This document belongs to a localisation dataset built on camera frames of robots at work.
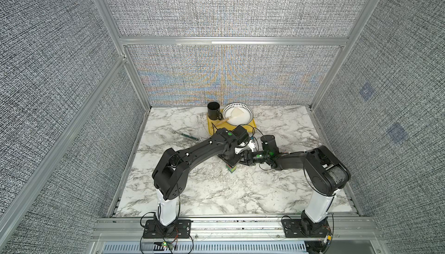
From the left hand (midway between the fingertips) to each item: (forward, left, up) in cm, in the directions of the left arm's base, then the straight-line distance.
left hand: (234, 160), depth 85 cm
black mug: (+35, +10, -2) cm, 37 cm away
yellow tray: (+5, -6, +20) cm, 22 cm away
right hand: (+2, 0, 0) cm, 2 cm away
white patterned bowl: (+34, -11, -8) cm, 36 cm away
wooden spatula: (+39, -5, -8) cm, 40 cm away
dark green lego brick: (-2, +1, -7) cm, 7 cm away
